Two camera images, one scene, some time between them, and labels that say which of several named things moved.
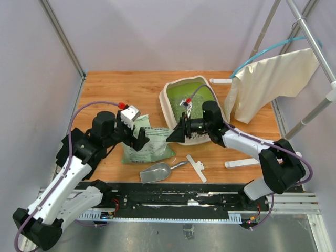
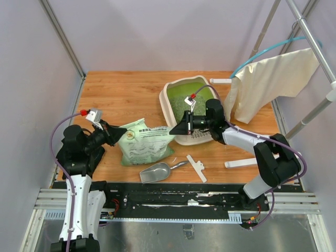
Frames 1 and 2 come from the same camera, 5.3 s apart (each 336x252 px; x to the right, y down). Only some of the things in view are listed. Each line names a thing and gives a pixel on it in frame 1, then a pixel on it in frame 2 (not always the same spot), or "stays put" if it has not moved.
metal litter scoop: x=157 y=171 stays put
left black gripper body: x=124 y=132 -> x=101 y=136
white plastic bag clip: x=198 y=166 stays put
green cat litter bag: x=157 y=149 stays put
